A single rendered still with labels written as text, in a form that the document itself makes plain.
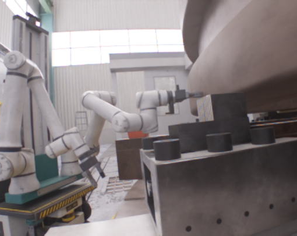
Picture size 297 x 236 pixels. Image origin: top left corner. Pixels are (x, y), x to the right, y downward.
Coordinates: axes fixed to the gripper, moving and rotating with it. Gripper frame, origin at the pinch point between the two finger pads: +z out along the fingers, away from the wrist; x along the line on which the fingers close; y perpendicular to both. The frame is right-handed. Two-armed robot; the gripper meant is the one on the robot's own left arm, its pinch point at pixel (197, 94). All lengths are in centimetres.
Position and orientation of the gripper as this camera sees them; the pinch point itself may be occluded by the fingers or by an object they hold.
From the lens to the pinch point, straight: 103.3
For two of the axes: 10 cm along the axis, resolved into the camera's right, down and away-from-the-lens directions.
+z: 9.9, -1.0, 0.7
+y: -1.0, -9.9, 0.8
